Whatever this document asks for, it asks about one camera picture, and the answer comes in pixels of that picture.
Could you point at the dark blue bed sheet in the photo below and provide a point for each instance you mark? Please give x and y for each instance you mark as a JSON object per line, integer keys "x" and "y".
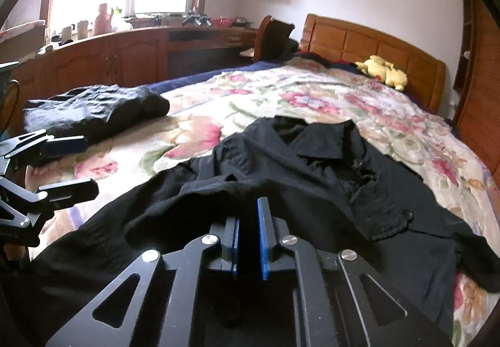
{"x": 187, "y": 81}

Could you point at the wooden chair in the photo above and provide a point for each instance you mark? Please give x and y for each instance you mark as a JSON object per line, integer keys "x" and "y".
{"x": 273, "y": 38}

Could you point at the dark toy figure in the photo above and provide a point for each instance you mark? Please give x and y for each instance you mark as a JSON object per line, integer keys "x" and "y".
{"x": 196, "y": 18}

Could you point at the red basket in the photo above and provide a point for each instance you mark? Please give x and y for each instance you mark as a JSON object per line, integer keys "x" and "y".
{"x": 222, "y": 22}

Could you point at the black shirt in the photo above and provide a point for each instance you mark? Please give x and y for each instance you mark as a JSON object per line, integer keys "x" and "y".
{"x": 312, "y": 159}

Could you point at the yellow plush toy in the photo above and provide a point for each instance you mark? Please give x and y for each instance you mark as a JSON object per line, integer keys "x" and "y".
{"x": 384, "y": 71}

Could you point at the wooden headboard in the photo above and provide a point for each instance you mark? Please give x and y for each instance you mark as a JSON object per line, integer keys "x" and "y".
{"x": 351, "y": 42}

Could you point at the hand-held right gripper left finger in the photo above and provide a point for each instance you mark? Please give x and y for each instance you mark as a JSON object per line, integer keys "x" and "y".
{"x": 234, "y": 253}

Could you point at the folded black clothes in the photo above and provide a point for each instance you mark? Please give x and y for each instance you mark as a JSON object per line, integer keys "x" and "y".
{"x": 97, "y": 109}

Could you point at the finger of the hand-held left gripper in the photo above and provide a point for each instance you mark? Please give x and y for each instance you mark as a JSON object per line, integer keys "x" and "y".
{"x": 72, "y": 191}
{"x": 68, "y": 146}

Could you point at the wooden desk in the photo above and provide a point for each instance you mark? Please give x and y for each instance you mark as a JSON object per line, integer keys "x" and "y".
{"x": 129, "y": 54}

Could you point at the floral blanket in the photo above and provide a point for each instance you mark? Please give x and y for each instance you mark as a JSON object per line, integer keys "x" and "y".
{"x": 273, "y": 97}

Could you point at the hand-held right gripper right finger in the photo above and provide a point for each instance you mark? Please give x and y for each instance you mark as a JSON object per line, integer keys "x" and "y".
{"x": 263, "y": 241}

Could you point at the white cup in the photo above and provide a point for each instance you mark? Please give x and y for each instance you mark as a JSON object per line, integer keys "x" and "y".
{"x": 66, "y": 33}
{"x": 82, "y": 30}

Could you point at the dark cloth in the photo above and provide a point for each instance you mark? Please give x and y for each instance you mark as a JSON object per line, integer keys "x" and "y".
{"x": 324, "y": 60}

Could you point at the wooden slatted wardrobe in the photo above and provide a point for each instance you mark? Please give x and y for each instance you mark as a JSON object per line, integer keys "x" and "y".
{"x": 480, "y": 97}

